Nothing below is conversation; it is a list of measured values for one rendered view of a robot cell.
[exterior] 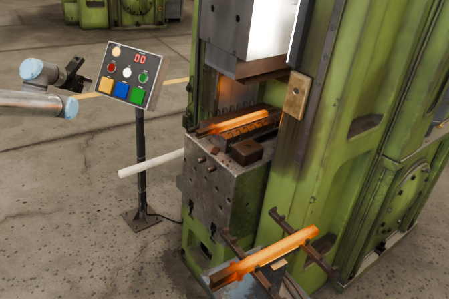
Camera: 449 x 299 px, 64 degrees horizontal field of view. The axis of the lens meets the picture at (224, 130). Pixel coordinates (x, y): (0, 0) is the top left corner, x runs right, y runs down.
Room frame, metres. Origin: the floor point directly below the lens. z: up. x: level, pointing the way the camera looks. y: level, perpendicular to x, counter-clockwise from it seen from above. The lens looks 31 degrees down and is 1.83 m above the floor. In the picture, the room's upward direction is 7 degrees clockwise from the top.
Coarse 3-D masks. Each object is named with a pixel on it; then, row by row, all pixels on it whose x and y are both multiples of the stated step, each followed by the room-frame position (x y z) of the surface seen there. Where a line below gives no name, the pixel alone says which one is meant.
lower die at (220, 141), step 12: (252, 108) 1.65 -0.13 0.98; (264, 108) 1.65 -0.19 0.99; (276, 108) 1.64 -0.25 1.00; (204, 120) 1.47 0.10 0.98; (216, 120) 1.47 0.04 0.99; (228, 120) 1.48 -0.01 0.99; (252, 120) 1.49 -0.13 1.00; (264, 120) 1.52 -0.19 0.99; (228, 132) 1.37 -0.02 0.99; (252, 132) 1.41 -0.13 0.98; (216, 144) 1.35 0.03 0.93; (228, 144) 1.32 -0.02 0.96
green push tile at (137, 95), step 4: (136, 88) 1.60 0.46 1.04; (132, 92) 1.59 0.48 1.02; (136, 92) 1.59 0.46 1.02; (140, 92) 1.58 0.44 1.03; (144, 92) 1.58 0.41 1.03; (132, 96) 1.58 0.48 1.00; (136, 96) 1.58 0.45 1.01; (140, 96) 1.57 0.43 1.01; (144, 96) 1.57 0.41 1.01; (132, 100) 1.57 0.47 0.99; (136, 100) 1.57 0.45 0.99; (140, 100) 1.56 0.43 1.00; (140, 104) 1.55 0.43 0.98
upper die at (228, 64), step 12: (216, 48) 1.40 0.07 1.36; (204, 60) 1.46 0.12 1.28; (216, 60) 1.40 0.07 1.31; (228, 60) 1.34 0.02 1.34; (240, 60) 1.32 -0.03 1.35; (252, 60) 1.37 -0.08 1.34; (264, 60) 1.41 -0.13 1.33; (276, 60) 1.46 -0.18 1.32; (228, 72) 1.34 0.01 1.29; (240, 72) 1.33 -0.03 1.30; (252, 72) 1.37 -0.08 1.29; (264, 72) 1.42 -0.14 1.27
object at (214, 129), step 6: (252, 114) 1.52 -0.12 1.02; (258, 114) 1.52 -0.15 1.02; (264, 114) 1.54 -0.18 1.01; (234, 120) 1.44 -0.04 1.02; (240, 120) 1.44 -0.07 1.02; (246, 120) 1.46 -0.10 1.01; (210, 126) 1.35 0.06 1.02; (216, 126) 1.36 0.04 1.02; (222, 126) 1.37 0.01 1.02; (228, 126) 1.39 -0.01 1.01; (198, 132) 1.29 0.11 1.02; (204, 132) 1.30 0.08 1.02; (210, 132) 1.34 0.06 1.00; (216, 132) 1.34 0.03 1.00; (198, 138) 1.28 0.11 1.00
